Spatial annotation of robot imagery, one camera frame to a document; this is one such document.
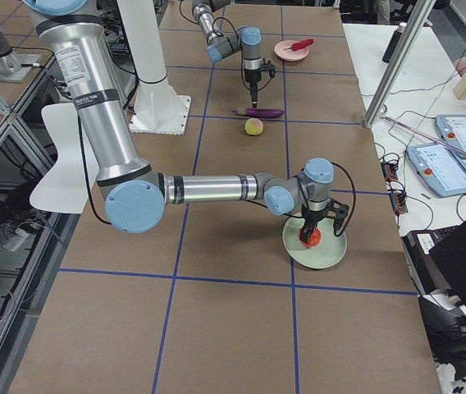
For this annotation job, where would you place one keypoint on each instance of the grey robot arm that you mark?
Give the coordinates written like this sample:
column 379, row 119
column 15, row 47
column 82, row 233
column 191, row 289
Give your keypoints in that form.
column 135, row 195
column 220, row 46

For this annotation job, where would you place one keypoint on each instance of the purple eggplant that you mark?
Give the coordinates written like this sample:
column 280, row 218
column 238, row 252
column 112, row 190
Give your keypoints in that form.
column 260, row 113

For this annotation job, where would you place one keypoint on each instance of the green plate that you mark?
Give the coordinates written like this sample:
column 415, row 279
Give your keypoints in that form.
column 329, row 251

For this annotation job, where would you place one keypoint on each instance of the blue teach pendant near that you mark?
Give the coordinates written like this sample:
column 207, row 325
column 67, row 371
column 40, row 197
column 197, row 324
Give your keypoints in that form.
column 443, row 171

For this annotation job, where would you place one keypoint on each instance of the black bottle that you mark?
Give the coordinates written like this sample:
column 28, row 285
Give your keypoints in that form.
column 395, row 38

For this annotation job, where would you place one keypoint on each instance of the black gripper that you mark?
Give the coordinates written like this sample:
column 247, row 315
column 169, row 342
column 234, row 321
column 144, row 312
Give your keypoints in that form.
column 252, row 78
column 313, row 217

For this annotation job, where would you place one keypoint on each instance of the black laptop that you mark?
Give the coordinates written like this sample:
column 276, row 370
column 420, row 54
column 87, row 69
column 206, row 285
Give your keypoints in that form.
column 439, row 259

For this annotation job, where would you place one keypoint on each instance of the pink plate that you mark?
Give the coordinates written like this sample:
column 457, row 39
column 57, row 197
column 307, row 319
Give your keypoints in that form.
column 287, row 55

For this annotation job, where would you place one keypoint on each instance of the white chair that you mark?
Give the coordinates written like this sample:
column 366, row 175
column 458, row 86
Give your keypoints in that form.
column 62, row 189

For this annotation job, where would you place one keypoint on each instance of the green pink peach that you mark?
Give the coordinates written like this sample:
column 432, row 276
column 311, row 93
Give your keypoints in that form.
column 253, row 126

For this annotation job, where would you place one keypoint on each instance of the aluminium frame post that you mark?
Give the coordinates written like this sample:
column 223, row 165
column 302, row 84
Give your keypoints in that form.
column 415, row 23

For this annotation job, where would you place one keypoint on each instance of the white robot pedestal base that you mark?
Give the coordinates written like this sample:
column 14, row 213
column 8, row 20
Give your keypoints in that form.
column 157, row 108

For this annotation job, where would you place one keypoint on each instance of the red yellow pomegranate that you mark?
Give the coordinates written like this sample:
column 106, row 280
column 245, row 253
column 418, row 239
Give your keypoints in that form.
column 315, row 237

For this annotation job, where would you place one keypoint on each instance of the red chili pepper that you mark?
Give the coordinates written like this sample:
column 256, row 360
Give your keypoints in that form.
column 300, row 45

